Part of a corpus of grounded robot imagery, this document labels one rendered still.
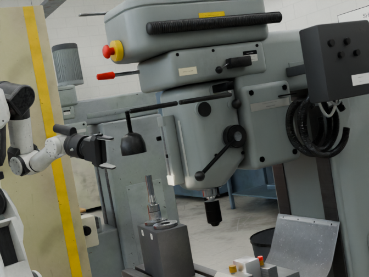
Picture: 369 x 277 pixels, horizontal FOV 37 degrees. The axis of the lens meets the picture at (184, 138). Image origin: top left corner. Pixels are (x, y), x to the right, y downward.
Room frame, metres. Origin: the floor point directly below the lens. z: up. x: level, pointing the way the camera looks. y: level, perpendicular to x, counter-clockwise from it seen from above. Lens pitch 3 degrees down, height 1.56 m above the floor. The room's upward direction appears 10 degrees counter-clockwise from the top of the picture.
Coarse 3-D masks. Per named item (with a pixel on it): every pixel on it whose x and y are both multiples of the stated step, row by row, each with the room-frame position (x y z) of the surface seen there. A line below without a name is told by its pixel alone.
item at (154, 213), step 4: (148, 208) 2.09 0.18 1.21; (152, 208) 2.08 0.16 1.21; (156, 208) 2.08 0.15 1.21; (148, 212) 2.10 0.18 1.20; (152, 212) 2.08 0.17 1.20; (156, 212) 2.08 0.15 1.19; (160, 212) 2.10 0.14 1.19; (152, 216) 2.08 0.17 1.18; (156, 216) 2.08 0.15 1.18; (160, 216) 2.09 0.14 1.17; (152, 220) 2.08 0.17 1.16; (156, 220) 2.08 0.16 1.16
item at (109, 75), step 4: (108, 72) 1.70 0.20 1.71; (112, 72) 1.70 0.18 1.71; (124, 72) 1.73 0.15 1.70; (128, 72) 1.73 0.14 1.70; (132, 72) 1.74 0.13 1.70; (136, 72) 1.74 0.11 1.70; (96, 76) 1.69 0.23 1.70; (100, 76) 1.68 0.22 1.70; (104, 76) 1.69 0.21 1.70; (108, 76) 1.69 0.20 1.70; (112, 76) 1.70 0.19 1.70; (116, 76) 1.72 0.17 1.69
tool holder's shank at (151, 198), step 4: (148, 176) 2.09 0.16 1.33; (148, 180) 2.09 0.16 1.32; (148, 184) 2.09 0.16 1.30; (152, 184) 2.10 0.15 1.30; (148, 188) 2.09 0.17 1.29; (152, 188) 2.10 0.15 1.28; (148, 192) 2.10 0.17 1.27; (152, 192) 2.09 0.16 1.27; (148, 196) 2.10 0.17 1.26; (152, 196) 2.09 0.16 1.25; (148, 200) 2.10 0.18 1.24; (152, 200) 2.09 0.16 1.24
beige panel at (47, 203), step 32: (0, 32) 3.15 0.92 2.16; (32, 32) 3.24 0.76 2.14; (0, 64) 3.14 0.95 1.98; (32, 64) 3.22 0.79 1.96; (32, 128) 3.19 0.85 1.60; (64, 160) 3.26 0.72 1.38; (32, 192) 3.16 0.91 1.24; (64, 192) 3.24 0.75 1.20; (32, 224) 3.15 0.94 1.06; (64, 224) 3.23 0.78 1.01; (32, 256) 3.13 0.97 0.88; (64, 256) 3.22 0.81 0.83
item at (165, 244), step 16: (144, 224) 2.10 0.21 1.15; (160, 224) 2.00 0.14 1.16; (176, 224) 1.99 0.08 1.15; (144, 240) 2.07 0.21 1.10; (160, 240) 1.94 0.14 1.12; (176, 240) 1.96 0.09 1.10; (144, 256) 2.11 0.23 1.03; (160, 256) 1.94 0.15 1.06; (176, 256) 1.96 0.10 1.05; (160, 272) 1.96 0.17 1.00; (176, 272) 1.95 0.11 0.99; (192, 272) 1.98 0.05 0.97
